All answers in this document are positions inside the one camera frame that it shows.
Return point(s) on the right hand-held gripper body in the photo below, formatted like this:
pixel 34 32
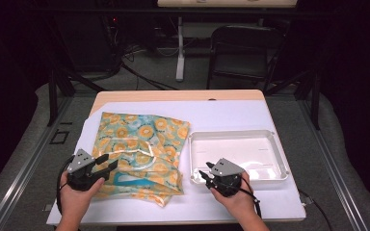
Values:
pixel 226 168

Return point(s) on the person's right hand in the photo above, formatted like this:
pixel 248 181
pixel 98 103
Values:
pixel 234 202

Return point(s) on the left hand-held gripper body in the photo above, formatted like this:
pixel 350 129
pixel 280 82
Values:
pixel 80 160

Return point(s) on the black folding chair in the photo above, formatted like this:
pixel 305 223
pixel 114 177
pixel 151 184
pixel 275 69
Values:
pixel 244 64

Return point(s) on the white plastic tray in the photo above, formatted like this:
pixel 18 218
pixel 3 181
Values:
pixel 237 150

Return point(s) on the black metal stand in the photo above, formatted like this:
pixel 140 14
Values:
pixel 316 96
pixel 53 96

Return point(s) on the white table leg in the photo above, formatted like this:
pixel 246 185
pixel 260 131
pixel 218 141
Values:
pixel 180 57

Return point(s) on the person's left hand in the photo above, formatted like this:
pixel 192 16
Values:
pixel 75 200

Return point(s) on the yellow patterned plastic bag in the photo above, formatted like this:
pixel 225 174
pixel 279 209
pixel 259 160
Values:
pixel 141 141

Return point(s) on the aluminium floor rail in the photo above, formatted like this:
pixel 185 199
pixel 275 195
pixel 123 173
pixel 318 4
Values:
pixel 22 173
pixel 334 166

